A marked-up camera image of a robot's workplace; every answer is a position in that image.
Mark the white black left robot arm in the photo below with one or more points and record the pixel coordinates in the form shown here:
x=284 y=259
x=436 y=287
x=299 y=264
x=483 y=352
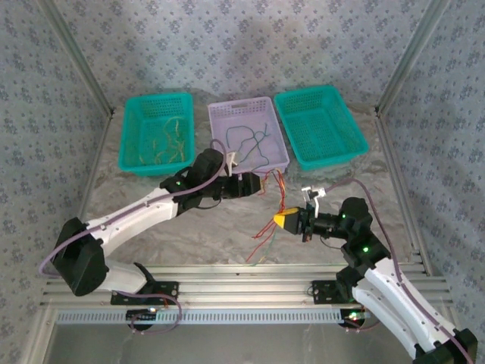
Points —
x=129 y=223

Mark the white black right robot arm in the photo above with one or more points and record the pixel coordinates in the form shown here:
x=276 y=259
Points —
x=398 y=311

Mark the lavender plastic basket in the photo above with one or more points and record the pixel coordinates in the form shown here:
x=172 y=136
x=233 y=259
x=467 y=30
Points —
x=242 y=117

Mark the teal plastic basket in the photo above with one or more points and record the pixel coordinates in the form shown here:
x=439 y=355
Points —
x=151 y=110
x=322 y=125

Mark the black controller board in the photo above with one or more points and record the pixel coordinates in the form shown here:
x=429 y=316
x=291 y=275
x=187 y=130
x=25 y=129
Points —
x=354 y=316
x=140 y=315

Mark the grey metal panel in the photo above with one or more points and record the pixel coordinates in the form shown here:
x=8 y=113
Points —
x=242 y=345

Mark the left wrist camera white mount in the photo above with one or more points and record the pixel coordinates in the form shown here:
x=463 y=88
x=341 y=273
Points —
x=232 y=159

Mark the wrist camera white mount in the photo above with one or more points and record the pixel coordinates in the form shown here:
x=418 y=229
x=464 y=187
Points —
x=312 y=193
x=232 y=159

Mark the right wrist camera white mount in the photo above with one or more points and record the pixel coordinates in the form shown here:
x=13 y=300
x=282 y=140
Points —
x=312 y=193

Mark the aluminium side rail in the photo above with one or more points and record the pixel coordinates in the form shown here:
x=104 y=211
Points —
x=398 y=170
x=89 y=182

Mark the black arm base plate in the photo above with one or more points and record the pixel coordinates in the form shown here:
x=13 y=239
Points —
x=322 y=294
x=166 y=299

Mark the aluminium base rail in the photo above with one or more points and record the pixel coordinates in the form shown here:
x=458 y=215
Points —
x=242 y=288

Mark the aluminium frame post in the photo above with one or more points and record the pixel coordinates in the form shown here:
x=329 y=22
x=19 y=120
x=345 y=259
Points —
x=77 y=57
x=411 y=57

